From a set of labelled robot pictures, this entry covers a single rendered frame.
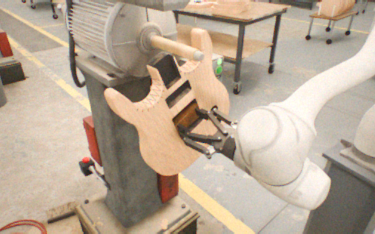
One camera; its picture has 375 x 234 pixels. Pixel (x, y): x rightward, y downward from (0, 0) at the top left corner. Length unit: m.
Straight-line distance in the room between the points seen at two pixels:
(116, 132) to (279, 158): 0.79
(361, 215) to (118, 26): 1.25
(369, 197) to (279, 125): 0.99
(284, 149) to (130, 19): 0.58
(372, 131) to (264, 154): 0.90
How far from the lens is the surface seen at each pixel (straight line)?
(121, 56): 0.86
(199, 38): 0.78
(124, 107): 0.67
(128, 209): 1.44
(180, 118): 0.81
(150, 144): 0.77
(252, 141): 0.45
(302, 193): 0.61
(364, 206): 1.44
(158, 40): 0.83
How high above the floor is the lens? 1.48
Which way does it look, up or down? 31 degrees down
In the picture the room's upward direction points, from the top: straight up
